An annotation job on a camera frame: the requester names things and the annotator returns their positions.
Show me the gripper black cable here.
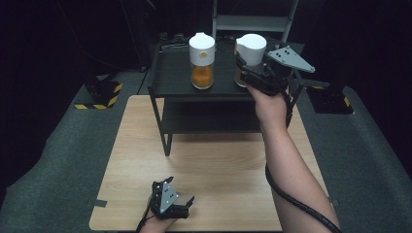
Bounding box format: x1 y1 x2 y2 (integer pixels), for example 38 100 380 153
135 193 157 233
264 88 343 233

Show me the black two-tier shelf rack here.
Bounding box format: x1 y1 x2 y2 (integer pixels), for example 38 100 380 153
147 43 306 157

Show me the yellow-black striped stand base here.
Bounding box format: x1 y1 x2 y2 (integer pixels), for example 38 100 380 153
74 76 124 111
305 82 355 116

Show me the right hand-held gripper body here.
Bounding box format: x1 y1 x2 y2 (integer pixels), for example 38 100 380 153
239 45 316 97

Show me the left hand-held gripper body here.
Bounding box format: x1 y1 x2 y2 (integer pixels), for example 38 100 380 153
150 181 190 220

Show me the grey metal frame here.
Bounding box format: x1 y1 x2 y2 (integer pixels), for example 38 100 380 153
210 0 299 45

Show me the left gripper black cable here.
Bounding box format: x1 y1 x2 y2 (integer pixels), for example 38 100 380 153
135 193 157 233

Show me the white-lidded orange spice jar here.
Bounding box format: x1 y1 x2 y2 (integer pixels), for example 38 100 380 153
189 31 217 90

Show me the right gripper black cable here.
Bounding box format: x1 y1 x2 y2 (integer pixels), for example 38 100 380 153
264 88 343 233

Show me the person's right hand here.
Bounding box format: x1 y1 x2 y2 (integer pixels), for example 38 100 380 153
246 83 292 131

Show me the white-lidded brown spice jar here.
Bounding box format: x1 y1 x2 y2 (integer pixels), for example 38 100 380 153
233 33 268 88

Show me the person's left hand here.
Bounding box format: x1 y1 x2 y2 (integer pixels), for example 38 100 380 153
139 216 178 233

